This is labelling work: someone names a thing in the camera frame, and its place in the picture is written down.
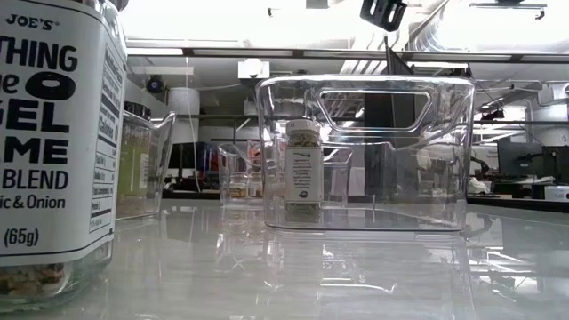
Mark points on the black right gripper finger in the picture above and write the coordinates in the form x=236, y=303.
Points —
x=384, y=20

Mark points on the white-lid seasoning bottle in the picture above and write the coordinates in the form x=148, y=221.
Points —
x=49, y=133
x=303, y=173

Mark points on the black partition panel on stand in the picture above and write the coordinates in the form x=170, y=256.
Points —
x=395, y=62

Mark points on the clear plastic bin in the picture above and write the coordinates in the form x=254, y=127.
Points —
x=231, y=169
x=160, y=178
x=378, y=213

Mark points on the black computer monitor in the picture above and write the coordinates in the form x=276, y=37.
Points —
x=520, y=160
x=558, y=164

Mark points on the white wall box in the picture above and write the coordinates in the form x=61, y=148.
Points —
x=253, y=69

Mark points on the black round wall camera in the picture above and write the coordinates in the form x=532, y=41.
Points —
x=154, y=83

